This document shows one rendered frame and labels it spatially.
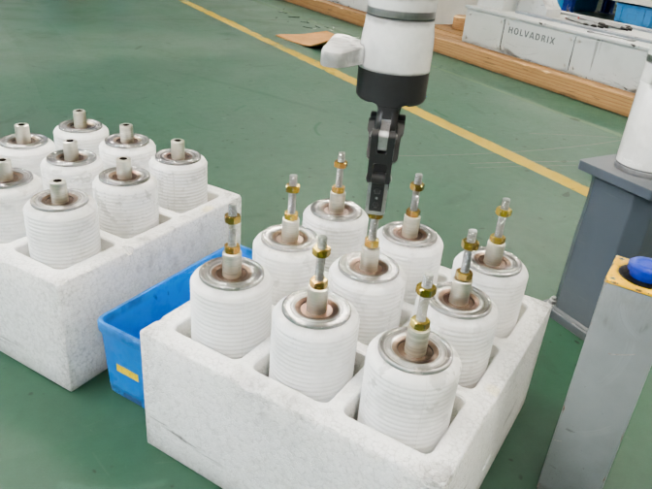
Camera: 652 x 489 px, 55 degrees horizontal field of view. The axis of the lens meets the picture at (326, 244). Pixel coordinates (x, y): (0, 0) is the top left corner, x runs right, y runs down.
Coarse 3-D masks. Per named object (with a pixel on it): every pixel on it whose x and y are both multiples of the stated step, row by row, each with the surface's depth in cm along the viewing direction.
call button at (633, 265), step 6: (636, 258) 68; (642, 258) 68; (648, 258) 68; (630, 264) 67; (636, 264) 67; (642, 264) 67; (648, 264) 67; (630, 270) 67; (636, 270) 66; (642, 270) 66; (648, 270) 66; (636, 276) 67; (642, 276) 66; (648, 276) 66; (648, 282) 66
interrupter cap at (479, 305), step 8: (440, 288) 74; (448, 288) 74; (472, 288) 75; (440, 296) 73; (448, 296) 73; (472, 296) 73; (480, 296) 73; (488, 296) 73; (432, 304) 71; (440, 304) 71; (448, 304) 72; (472, 304) 72; (480, 304) 72; (488, 304) 72; (440, 312) 70; (448, 312) 69; (456, 312) 70; (464, 312) 70; (472, 312) 70; (480, 312) 70; (488, 312) 70
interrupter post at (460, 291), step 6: (456, 282) 70; (462, 282) 70; (468, 282) 70; (456, 288) 71; (462, 288) 70; (468, 288) 70; (450, 294) 72; (456, 294) 71; (462, 294) 71; (468, 294) 71; (450, 300) 72; (456, 300) 71; (462, 300) 71; (468, 300) 72; (462, 306) 71
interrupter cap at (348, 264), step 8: (344, 256) 79; (352, 256) 79; (360, 256) 79; (384, 256) 80; (344, 264) 77; (352, 264) 78; (384, 264) 78; (392, 264) 78; (344, 272) 75; (352, 272) 76; (360, 272) 77; (376, 272) 77; (384, 272) 77; (392, 272) 77; (360, 280) 74; (368, 280) 74; (376, 280) 74; (384, 280) 75
